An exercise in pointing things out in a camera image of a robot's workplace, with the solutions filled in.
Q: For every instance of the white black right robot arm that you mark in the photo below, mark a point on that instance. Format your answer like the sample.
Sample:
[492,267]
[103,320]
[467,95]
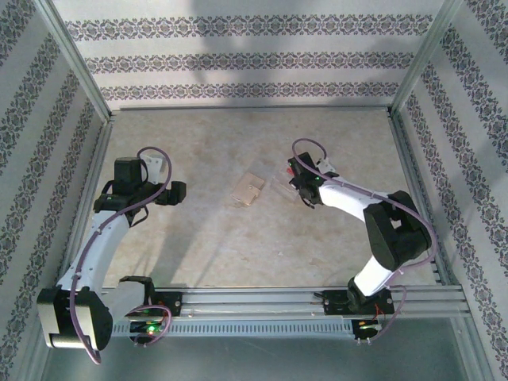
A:
[345,200]

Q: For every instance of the aluminium front rail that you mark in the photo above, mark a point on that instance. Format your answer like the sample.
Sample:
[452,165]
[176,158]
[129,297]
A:
[258,301]

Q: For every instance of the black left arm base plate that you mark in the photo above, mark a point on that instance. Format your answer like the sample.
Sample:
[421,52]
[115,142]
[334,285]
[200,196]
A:
[174,303]

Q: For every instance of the aluminium side rail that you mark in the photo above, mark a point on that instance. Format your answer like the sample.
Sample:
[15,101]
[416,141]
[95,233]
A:
[98,158]
[402,139]

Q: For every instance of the beige card holder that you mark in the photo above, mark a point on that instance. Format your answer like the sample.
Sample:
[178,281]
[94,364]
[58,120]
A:
[248,189]

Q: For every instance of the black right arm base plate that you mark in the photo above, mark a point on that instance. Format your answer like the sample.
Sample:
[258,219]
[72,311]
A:
[331,307]

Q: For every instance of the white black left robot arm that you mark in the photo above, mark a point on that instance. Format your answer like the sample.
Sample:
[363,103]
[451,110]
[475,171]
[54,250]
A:
[99,246]

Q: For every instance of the red packet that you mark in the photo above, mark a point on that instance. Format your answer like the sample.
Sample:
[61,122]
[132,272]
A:
[283,188]

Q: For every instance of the aluminium back rail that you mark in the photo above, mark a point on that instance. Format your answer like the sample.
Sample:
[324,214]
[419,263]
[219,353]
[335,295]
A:
[254,108]

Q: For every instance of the aluminium frame post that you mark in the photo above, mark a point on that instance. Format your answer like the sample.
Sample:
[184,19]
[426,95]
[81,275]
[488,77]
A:
[422,59]
[76,59]

